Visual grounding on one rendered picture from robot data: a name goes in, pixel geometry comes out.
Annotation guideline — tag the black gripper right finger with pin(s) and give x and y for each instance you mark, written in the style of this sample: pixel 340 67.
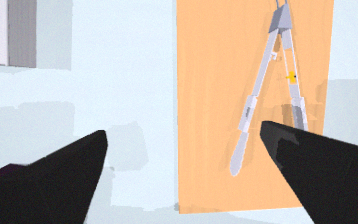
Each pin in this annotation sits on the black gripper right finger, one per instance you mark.
pixel 322 171

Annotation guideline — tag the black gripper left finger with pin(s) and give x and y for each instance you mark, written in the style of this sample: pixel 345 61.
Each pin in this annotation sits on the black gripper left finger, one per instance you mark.
pixel 57 188

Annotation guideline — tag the light orange flat board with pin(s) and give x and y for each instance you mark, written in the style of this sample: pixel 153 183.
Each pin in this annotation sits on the light orange flat board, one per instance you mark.
pixel 220 45

